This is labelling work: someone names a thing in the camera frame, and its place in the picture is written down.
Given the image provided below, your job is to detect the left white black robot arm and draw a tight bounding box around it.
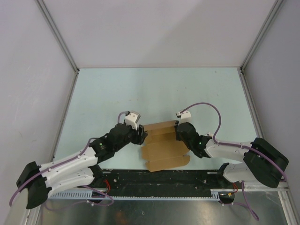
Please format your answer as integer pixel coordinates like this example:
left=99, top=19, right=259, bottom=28
left=16, top=123, right=148, bottom=209

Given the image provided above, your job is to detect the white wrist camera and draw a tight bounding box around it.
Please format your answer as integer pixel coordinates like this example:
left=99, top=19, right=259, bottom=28
left=124, top=111, right=141, bottom=130
left=176, top=110, right=192, bottom=124

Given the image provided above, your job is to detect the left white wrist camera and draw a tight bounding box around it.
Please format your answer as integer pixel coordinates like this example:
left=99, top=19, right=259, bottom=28
left=124, top=111, right=141, bottom=130

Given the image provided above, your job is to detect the right aluminium frame post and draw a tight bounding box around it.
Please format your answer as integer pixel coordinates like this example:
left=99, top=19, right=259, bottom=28
left=239, top=0, right=285, bottom=71

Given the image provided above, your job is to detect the aluminium frame post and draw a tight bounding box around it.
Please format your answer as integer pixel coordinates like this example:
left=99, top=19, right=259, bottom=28
left=239, top=0, right=285, bottom=71
left=34, top=0, right=79, bottom=72

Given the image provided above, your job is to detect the left aluminium frame post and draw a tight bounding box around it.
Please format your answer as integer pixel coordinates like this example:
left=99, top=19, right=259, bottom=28
left=34, top=0, right=79, bottom=72

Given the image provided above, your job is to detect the grey slotted cable duct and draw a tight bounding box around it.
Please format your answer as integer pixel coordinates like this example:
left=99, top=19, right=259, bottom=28
left=50, top=189, right=220, bottom=201

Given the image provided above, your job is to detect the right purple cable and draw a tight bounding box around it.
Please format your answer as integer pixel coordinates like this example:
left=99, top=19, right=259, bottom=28
left=179, top=102, right=288, bottom=182

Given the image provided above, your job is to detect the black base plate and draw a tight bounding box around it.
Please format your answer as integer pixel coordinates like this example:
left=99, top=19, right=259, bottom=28
left=103, top=169, right=241, bottom=191

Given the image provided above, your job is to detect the brown cardboard box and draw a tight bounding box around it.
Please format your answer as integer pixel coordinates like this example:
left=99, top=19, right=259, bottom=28
left=141, top=120, right=190, bottom=172

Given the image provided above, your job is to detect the aluminium rail beam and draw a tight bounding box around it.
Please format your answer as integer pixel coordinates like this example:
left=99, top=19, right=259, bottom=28
left=244, top=181, right=289, bottom=190

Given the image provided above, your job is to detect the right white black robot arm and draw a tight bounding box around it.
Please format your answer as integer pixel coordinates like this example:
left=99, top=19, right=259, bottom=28
left=174, top=121, right=289, bottom=188

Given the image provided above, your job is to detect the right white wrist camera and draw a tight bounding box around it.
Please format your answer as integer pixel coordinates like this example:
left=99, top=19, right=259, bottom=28
left=176, top=110, right=192, bottom=124

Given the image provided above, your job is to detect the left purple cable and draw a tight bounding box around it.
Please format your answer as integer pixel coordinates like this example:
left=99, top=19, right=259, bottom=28
left=9, top=112, right=128, bottom=206

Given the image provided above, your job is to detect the purple cable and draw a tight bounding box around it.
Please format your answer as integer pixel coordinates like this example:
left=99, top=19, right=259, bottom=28
left=179, top=102, right=288, bottom=182
left=9, top=112, right=128, bottom=206

